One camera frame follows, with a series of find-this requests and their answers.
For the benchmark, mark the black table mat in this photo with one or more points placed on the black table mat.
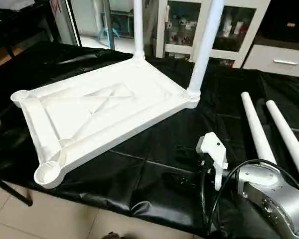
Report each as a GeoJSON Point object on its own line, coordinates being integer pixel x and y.
{"type": "Point", "coordinates": [139, 174]}

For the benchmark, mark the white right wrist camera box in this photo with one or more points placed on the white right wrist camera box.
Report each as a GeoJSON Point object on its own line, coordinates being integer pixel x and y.
{"type": "Point", "coordinates": [212, 147]}

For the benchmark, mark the white plastic table top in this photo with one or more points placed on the white plastic table top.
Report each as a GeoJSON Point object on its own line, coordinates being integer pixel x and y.
{"type": "Point", "coordinates": [89, 109]}

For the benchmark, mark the white glass door cabinet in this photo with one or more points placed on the white glass door cabinet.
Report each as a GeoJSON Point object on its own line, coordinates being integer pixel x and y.
{"type": "Point", "coordinates": [224, 30]}

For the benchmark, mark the black metal workbench leg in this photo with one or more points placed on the black metal workbench leg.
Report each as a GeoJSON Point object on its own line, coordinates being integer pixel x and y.
{"type": "Point", "coordinates": [15, 194]}

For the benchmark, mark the white drawer unit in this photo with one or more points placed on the white drawer unit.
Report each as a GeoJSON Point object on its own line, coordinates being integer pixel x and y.
{"type": "Point", "coordinates": [284, 62]}

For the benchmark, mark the white plastic table leg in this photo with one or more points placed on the white plastic table leg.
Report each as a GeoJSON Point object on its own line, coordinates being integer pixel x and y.
{"type": "Point", "coordinates": [289, 139]}
{"type": "Point", "coordinates": [256, 129]}
{"type": "Point", "coordinates": [204, 50]}
{"type": "Point", "coordinates": [138, 30]}

